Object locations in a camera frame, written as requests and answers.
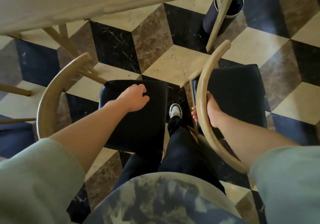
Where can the person's left hand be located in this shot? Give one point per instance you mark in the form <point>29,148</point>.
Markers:
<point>131,98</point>

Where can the person's right hand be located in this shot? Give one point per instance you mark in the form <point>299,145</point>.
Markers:
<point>213,113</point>

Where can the person's left thumb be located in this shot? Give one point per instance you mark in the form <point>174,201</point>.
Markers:
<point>145,99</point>

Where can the person's right thumb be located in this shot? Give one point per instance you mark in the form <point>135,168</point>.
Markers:
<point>210,100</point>

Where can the wooden chair with black seat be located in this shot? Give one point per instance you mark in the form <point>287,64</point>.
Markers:
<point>140,126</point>
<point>235,93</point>

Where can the person's left forearm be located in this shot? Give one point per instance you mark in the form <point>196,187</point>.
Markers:
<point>87,131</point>

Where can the person's right forearm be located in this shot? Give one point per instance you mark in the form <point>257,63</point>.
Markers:
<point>250,141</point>

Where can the white and grey sneaker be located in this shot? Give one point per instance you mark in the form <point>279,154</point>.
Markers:
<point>175,111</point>

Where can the black trousers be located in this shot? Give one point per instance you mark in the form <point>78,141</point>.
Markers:
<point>182,153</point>

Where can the light wooden table leg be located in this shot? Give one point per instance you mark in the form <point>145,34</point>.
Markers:
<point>65,41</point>
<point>220,18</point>

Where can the black cylindrical bin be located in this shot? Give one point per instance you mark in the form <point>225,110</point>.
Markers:
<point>235,8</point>

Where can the blue patterned shirt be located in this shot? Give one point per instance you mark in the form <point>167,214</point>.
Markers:
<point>160,203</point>

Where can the wooden chair with blue seat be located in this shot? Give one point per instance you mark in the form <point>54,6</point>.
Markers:
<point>15,90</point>

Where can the light green sweater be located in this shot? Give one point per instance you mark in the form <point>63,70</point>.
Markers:
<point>37,181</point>

